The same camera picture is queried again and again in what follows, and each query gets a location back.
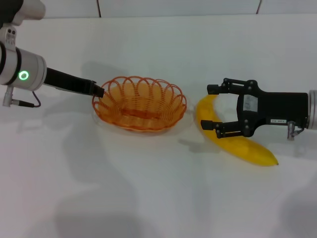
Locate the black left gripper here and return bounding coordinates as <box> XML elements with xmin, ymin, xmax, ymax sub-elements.
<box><xmin>44</xmin><ymin>67</ymin><xmax>105</xmax><ymax>98</ymax></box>

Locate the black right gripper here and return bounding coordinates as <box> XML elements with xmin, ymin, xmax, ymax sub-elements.
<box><xmin>200</xmin><ymin>77</ymin><xmax>310</xmax><ymax>139</ymax></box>

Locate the yellow banana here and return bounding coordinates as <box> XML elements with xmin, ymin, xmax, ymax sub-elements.
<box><xmin>195</xmin><ymin>95</ymin><xmax>279</xmax><ymax>167</ymax></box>

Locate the orange plastic wire basket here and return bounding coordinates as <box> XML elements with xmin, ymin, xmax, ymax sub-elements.
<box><xmin>92</xmin><ymin>75</ymin><xmax>188</xmax><ymax>133</ymax></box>

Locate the right wrist connector with cable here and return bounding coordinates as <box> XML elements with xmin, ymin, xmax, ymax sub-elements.
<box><xmin>286</xmin><ymin>120</ymin><xmax>306</xmax><ymax>141</ymax></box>

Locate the wrist connector with cable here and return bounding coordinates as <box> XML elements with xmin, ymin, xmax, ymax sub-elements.
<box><xmin>286</xmin><ymin>120</ymin><xmax>306</xmax><ymax>141</ymax></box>
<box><xmin>2</xmin><ymin>85</ymin><xmax>42</xmax><ymax>109</ymax></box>

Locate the left wrist connector with cable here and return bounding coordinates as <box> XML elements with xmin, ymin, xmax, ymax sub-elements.
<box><xmin>2</xmin><ymin>85</ymin><xmax>42</xmax><ymax>109</ymax></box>

